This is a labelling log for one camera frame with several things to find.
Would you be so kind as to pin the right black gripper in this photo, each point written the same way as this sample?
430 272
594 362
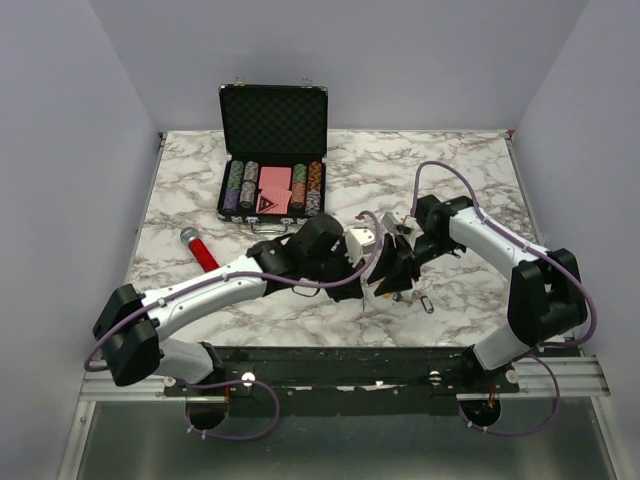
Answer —
398 280

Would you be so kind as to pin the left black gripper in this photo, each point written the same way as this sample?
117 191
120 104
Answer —
348 291

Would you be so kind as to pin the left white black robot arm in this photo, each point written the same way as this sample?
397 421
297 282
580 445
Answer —
134 330

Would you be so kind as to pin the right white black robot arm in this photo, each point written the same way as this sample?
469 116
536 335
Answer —
544 299

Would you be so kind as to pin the black key tag with key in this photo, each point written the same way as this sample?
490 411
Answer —
414 297

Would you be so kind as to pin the pink playing card deck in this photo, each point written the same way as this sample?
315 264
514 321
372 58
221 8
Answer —
274 177

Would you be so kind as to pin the black poker chip case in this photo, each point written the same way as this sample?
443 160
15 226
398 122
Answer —
279 126

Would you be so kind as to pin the red toy microphone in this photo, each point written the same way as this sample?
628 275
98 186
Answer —
190 237

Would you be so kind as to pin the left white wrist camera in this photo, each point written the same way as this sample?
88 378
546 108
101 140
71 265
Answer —
361 244

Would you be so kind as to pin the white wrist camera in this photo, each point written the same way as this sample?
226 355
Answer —
361 244
395 222

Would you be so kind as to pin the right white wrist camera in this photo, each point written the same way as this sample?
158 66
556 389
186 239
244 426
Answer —
395 222

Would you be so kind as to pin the black mounting base rail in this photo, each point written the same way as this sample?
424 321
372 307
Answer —
349 381

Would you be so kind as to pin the aluminium frame rail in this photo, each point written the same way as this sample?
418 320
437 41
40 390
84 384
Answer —
570 377

